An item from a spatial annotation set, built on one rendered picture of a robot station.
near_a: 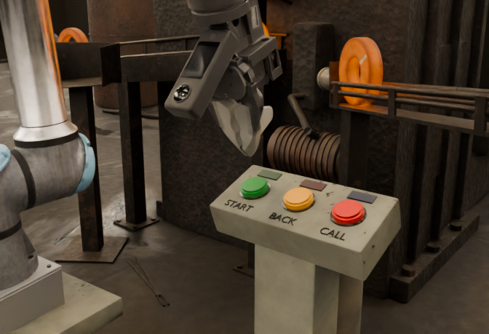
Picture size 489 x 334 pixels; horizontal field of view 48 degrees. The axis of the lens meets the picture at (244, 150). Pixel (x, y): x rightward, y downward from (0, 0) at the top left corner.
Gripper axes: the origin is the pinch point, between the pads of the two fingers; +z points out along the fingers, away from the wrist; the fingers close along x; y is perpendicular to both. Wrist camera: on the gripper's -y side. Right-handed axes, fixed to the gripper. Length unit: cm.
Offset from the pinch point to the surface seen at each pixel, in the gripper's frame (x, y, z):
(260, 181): -0.7, 0.8, 5.7
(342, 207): -14.5, -0.1, 5.6
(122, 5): 299, 214, 63
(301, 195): -8.1, 0.2, 5.7
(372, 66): 7, 51, 12
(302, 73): 37, 67, 25
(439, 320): -4, 54, 90
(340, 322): -8.4, 3.2, 34.1
